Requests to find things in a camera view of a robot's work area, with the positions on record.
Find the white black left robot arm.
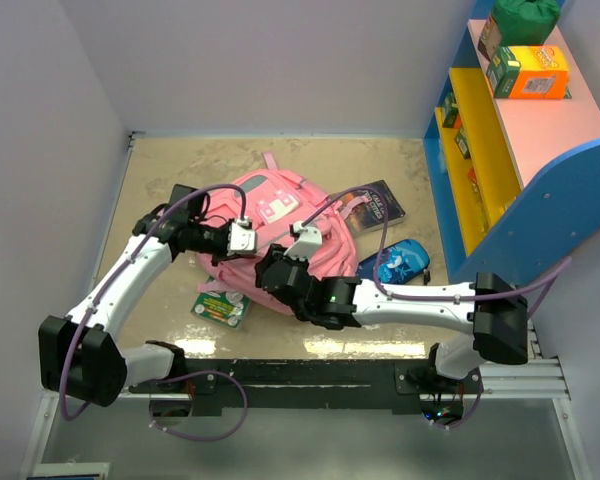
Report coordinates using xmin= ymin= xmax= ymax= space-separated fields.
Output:
xmin=38 ymin=185 xmax=229 ymax=407

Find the small green box upper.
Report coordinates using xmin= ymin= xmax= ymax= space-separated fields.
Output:
xmin=441 ymin=90 xmax=461 ymax=129

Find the pink student backpack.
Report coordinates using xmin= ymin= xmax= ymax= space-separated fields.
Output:
xmin=197 ymin=152 xmax=364 ymax=315

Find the small green box lower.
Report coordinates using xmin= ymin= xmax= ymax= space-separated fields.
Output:
xmin=454 ymin=126 xmax=471 ymax=159

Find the green cloth bag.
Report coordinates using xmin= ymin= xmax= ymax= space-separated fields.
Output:
xmin=491 ymin=0 xmax=561 ymax=46

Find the orange packet on shelf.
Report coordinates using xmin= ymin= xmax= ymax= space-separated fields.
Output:
xmin=467 ymin=167 xmax=487 ymax=223

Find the blue yellow pink shelf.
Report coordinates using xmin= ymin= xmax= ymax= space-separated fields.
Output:
xmin=423 ymin=1 xmax=600 ymax=284

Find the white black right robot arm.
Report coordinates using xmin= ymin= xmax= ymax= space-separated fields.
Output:
xmin=255 ymin=244 xmax=528 ymax=393

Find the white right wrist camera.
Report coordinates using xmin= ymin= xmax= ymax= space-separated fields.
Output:
xmin=285 ymin=221 xmax=322 ymax=261

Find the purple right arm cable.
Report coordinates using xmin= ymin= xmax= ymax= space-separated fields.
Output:
xmin=299 ymin=185 xmax=574 ymax=321

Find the small green box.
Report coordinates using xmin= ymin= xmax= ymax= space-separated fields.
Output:
xmin=441 ymin=90 xmax=461 ymax=129
xmin=454 ymin=126 xmax=471 ymax=159

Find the green paperback book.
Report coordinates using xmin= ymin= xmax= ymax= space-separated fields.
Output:
xmin=190 ymin=276 xmax=251 ymax=330

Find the brown card box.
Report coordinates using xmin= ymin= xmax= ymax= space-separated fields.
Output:
xmin=478 ymin=13 xmax=502 ymax=60

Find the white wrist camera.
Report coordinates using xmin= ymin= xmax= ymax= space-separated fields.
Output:
xmin=285 ymin=221 xmax=322 ymax=261
xmin=227 ymin=217 xmax=257 ymax=256

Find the orange green crayon box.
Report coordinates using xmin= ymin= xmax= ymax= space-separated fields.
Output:
xmin=486 ymin=45 xmax=570 ymax=100

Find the blue pencil case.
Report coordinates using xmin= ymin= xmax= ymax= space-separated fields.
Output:
xmin=377 ymin=239 xmax=431 ymax=285

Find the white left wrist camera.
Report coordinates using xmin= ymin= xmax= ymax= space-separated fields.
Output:
xmin=227 ymin=217 xmax=257 ymax=256

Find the dark novel book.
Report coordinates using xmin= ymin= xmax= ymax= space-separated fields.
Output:
xmin=336 ymin=180 xmax=406 ymax=237

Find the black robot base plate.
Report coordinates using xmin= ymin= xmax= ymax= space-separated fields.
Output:
xmin=130 ymin=359 xmax=480 ymax=416

